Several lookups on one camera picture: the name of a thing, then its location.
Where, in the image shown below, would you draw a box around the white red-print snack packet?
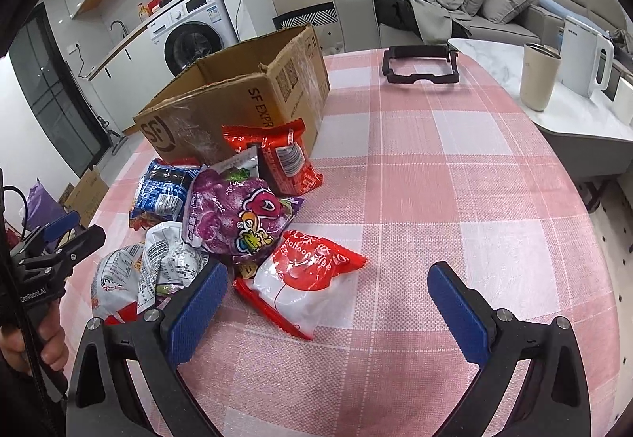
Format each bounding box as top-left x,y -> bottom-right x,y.
91,243 -> 149,325

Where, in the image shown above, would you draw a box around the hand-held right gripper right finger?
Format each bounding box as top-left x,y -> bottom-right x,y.
428,261 -> 591,437

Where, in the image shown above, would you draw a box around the purple snack packet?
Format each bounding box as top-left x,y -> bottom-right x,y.
182,159 -> 305,267

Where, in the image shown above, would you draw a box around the beige cup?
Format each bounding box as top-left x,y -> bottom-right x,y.
519,42 -> 562,112

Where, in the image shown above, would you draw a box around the dark clothes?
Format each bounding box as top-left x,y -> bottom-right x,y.
373,0 -> 421,29

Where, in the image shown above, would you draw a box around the blue snack packet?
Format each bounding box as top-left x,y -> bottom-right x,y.
129,158 -> 203,230

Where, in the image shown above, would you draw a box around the kitchen counter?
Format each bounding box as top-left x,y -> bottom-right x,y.
88,16 -> 154,82

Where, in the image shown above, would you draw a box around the white kettle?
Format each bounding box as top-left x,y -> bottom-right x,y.
559,15 -> 615,99

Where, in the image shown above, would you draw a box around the black plastic frame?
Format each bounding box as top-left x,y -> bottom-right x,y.
381,44 -> 461,86

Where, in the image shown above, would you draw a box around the dark glass door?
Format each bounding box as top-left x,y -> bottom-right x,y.
7,2 -> 112,165

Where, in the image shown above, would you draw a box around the small cardboard box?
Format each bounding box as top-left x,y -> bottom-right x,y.
59,166 -> 110,227

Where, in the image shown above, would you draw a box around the marble coffee table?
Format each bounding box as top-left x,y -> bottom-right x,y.
447,37 -> 633,181

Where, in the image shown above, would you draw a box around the purple bag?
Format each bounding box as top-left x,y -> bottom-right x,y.
22,179 -> 65,230

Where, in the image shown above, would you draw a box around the red and white snack packet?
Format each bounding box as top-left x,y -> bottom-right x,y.
233,229 -> 368,341

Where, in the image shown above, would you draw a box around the person's left hand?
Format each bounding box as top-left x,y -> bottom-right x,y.
0,311 -> 71,376

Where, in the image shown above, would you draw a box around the light blue blanket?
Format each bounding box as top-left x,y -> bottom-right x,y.
539,0 -> 570,18

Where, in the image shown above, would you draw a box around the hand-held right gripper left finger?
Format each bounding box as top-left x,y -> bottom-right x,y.
64,260 -> 233,437

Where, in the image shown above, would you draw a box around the white washing machine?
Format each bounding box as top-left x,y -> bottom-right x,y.
146,0 -> 238,76

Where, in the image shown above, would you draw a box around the pink checked tablecloth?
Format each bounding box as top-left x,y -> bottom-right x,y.
64,48 -> 621,437

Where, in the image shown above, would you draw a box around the brown cardboard box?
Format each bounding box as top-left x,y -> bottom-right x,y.
133,23 -> 331,165

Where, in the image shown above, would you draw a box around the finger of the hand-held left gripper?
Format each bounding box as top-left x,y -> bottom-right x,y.
47,225 -> 107,266
10,210 -> 82,260

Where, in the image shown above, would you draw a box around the silver green snack packet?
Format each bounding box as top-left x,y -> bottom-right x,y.
200,146 -> 261,185

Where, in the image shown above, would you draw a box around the grey jacket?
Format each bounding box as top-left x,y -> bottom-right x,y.
415,0 -> 480,44

